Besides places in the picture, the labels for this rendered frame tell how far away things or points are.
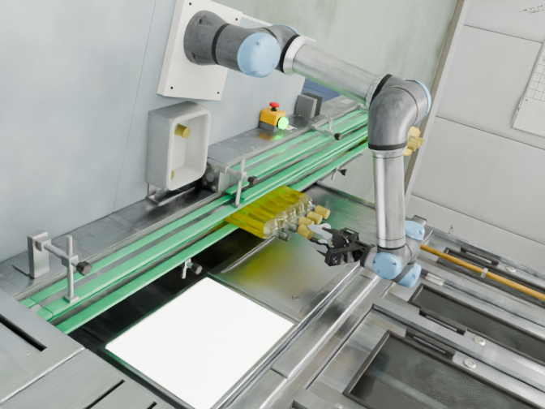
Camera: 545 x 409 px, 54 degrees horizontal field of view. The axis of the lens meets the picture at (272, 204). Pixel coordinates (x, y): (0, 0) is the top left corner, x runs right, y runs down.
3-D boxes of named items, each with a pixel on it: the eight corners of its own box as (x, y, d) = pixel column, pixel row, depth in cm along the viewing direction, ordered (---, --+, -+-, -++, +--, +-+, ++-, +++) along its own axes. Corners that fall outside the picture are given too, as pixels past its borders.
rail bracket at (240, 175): (216, 200, 173) (248, 213, 167) (221, 151, 165) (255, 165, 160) (221, 196, 175) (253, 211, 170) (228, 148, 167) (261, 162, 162)
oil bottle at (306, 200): (254, 195, 195) (305, 217, 186) (256, 181, 193) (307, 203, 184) (263, 190, 200) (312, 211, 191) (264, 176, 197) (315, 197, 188)
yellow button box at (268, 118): (257, 127, 205) (273, 132, 202) (259, 107, 201) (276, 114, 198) (267, 122, 210) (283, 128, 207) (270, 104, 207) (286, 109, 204)
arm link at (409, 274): (425, 259, 158) (417, 282, 162) (390, 244, 163) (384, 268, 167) (416, 271, 152) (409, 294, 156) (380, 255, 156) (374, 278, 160)
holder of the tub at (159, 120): (143, 197, 163) (163, 207, 160) (148, 110, 150) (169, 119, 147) (182, 181, 176) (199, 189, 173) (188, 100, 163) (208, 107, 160)
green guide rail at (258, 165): (227, 171, 172) (247, 180, 169) (228, 169, 172) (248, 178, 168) (409, 87, 309) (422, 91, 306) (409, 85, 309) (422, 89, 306)
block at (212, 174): (199, 187, 174) (216, 194, 172) (202, 160, 170) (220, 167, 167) (206, 183, 177) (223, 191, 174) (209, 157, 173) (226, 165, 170)
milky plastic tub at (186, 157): (145, 182, 160) (167, 193, 156) (148, 110, 150) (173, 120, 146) (184, 166, 174) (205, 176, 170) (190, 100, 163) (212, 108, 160)
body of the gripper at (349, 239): (338, 245, 174) (372, 260, 169) (326, 256, 167) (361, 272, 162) (343, 225, 171) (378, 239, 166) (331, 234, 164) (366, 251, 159)
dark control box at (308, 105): (293, 113, 227) (311, 118, 223) (296, 94, 223) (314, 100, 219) (302, 109, 233) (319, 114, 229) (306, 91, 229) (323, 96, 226)
